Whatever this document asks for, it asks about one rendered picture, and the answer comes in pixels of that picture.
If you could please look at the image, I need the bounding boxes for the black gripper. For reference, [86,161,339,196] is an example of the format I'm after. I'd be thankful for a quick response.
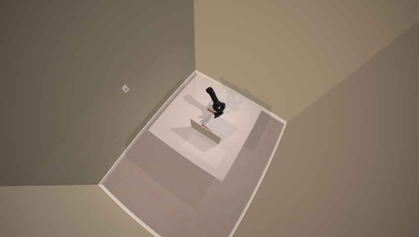
[214,108,223,118]

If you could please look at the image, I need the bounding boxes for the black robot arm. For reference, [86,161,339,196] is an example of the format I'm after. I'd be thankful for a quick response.
[206,87,225,112]

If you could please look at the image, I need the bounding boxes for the tan rectangular board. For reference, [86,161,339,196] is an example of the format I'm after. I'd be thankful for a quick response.
[190,118,222,144]

